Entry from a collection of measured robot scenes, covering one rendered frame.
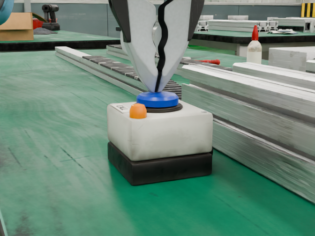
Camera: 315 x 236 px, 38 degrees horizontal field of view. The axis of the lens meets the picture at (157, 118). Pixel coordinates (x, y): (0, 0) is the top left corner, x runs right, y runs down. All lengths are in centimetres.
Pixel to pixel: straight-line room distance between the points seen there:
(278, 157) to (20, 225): 22
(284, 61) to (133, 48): 34
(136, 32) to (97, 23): 1157
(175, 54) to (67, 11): 1136
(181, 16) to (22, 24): 223
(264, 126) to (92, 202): 17
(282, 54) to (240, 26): 313
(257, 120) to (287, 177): 6
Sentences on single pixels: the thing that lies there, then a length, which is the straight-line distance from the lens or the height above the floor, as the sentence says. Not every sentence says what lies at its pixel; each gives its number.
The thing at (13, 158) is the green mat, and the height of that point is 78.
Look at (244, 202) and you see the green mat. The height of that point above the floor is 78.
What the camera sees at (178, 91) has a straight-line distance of 74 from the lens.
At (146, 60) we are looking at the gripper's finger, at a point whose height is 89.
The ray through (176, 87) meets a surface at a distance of 76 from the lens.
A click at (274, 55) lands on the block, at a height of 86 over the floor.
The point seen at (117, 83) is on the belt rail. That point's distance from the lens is 95.
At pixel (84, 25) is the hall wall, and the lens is 1189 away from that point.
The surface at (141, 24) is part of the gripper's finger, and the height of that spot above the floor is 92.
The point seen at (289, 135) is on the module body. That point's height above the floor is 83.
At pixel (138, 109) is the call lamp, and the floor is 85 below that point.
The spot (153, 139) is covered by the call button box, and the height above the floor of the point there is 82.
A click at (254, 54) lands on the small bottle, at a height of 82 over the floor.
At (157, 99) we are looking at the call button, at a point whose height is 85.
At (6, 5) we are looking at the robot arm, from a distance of 102.
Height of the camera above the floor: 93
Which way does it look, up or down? 13 degrees down
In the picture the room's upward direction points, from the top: straight up
